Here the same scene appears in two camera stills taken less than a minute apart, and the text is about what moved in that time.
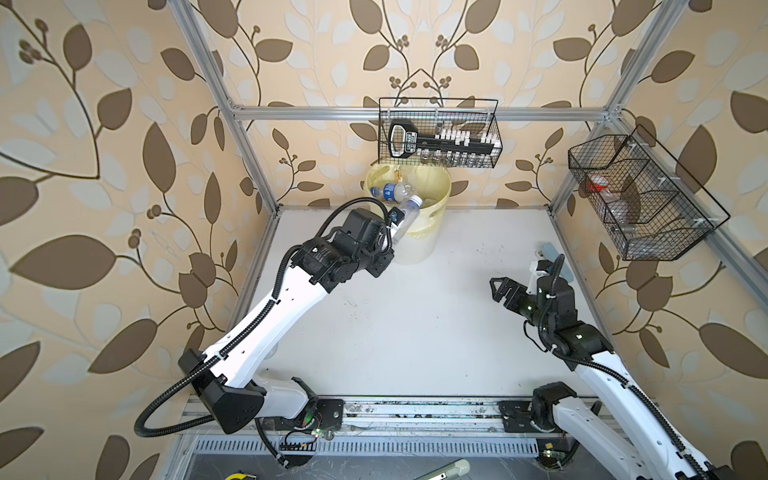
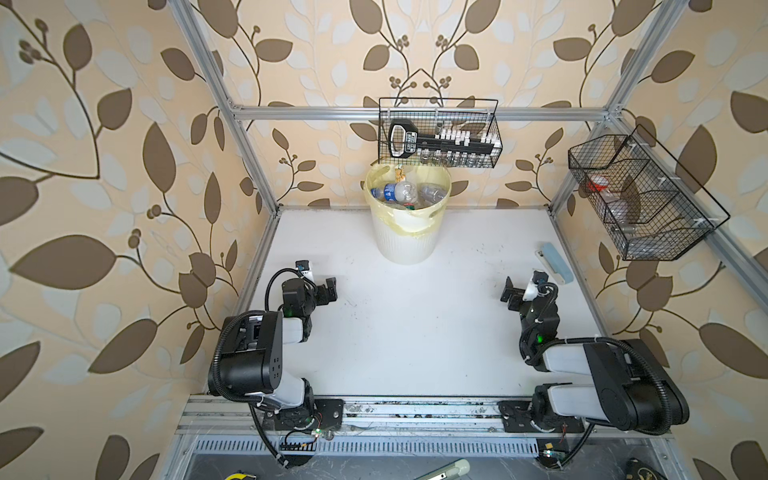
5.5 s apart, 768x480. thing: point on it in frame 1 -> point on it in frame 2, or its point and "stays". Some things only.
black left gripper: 383,257 -> 318,293
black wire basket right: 649,207 stays
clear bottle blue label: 396,192 stays
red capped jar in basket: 598,183 stays
